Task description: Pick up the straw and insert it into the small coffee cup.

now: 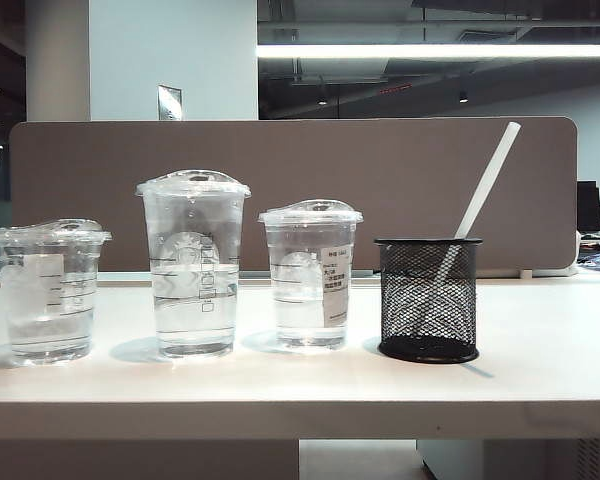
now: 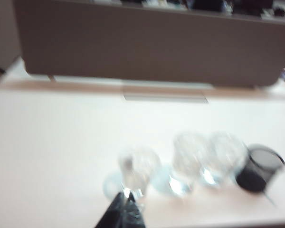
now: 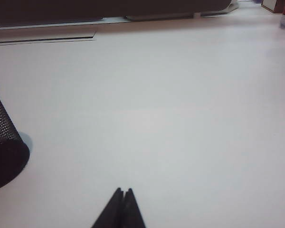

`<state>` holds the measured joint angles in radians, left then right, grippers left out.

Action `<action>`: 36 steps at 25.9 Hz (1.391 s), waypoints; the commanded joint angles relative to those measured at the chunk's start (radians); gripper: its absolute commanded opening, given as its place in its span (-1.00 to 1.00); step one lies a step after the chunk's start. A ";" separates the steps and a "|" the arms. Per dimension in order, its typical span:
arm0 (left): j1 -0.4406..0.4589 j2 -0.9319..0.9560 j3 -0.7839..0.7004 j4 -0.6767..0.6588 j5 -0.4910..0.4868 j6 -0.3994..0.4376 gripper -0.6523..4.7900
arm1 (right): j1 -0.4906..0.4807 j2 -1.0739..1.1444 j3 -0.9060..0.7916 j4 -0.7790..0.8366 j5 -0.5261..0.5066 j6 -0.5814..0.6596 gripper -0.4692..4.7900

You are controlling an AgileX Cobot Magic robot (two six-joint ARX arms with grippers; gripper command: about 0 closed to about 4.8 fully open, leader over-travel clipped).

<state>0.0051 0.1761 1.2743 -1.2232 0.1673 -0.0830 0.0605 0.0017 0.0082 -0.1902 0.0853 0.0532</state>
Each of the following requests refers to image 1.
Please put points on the white plastic straw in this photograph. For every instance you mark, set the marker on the white plastic straw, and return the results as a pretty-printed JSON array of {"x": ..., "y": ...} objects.
[{"x": 490, "y": 175}]

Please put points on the small clear plastic cup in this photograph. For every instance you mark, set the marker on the small clear plastic cup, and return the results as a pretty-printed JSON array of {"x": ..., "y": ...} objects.
[{"x": 45, "y": 305}]

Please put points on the long ceiling light strip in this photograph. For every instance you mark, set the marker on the long ceiling light strip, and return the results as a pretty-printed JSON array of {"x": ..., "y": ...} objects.
[{"x": 430, "y": 51}]

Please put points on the black ceiling spotlight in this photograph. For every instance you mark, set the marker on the black ceiling spotlight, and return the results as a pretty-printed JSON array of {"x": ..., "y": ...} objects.
[
  {"x": 322, "y": 100},
  {"x": 463, "y": 96}
]

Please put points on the medium clear plastic cup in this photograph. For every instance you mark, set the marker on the medium clear plastic cup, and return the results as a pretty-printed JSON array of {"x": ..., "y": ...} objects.
[{"x": 305, "y": 280}]

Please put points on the large clear plastic cup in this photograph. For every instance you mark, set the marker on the large clear plastic cup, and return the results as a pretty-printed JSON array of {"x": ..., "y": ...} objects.
[{"x": 195, "y": 300}]

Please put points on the silver wall sign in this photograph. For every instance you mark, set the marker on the silver wall sign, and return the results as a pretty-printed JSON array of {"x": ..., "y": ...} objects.
[{"x": 169, "y": 103}]

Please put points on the white partition foot bracket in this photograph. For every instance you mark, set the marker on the white partition foot bracket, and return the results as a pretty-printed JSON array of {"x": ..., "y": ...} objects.
[{"x": 526, "y": 273}]

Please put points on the black computer monitor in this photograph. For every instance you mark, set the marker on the black computer monitor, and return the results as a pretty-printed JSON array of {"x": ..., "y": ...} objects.
[{"x": 589, "y": 205}]

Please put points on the brown desk partition panel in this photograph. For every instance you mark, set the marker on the brown desk partition panel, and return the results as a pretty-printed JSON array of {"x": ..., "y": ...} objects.
[{"x": 380, "y": 165}]

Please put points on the black mesh pen holder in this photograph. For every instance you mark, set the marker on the black mesh pen holder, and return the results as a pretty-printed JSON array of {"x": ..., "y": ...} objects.
[{"x": 410, "y": 310}]

